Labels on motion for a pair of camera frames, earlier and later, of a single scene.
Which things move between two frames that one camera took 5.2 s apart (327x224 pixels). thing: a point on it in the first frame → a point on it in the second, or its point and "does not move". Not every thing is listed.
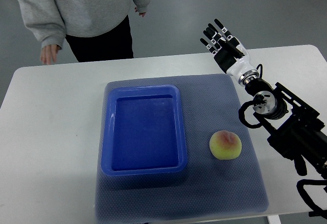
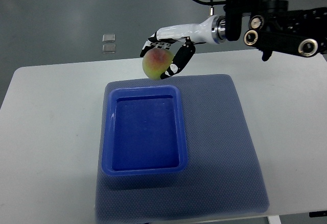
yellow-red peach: (225, 145) → (156, 60)
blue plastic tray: (143, 131) does not move
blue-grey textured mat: (209, 185) does not move
